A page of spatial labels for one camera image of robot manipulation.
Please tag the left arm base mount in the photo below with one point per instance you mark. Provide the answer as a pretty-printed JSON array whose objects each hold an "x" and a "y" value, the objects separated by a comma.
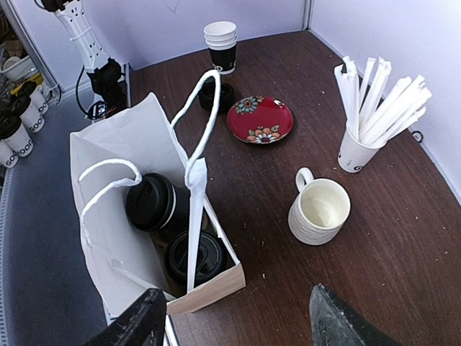
[{"x": 105, "y": 83}]

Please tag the brown paper bag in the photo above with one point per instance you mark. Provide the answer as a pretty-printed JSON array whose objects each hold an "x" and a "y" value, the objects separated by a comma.
[{"x": 107, "y": 159}]

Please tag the left aluminium wall post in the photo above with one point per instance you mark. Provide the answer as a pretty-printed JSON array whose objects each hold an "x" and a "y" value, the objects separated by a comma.
[{"x": 307, "y": 14}]

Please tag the bundle of white wrapped straws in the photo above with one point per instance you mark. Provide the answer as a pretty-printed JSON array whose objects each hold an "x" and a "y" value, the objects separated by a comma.
[{"x": 372, "y": 117}]

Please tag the red floral plate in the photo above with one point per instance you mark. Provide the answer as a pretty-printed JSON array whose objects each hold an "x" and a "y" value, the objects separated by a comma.
[{"x": 260, "y": 120}]

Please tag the spare cups beyond table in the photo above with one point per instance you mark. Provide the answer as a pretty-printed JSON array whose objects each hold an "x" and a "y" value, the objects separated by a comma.
[{"x": 22, "y": 117}]

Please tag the paper cup holding straws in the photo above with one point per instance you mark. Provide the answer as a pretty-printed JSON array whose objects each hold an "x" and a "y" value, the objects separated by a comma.
[{"x": 353, "y": 155}]

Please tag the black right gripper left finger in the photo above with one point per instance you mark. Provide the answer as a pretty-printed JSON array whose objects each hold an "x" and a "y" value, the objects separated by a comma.
[{"x": 142, "y": 323}]

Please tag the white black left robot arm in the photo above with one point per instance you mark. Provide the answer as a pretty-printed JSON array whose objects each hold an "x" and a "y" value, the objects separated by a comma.
[{"x": 72, "y": 15}]

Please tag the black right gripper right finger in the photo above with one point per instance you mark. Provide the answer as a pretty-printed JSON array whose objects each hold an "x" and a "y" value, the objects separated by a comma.
[{"x": 335, "y": 322}]

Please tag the stack of paper cups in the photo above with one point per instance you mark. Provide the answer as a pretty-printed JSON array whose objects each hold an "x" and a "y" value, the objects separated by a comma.
[{"x": 221, "y": 39}]

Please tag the cream ceramic mug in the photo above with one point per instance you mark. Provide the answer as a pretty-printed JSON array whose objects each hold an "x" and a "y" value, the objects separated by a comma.
[{"x": 320, "y": 209}]

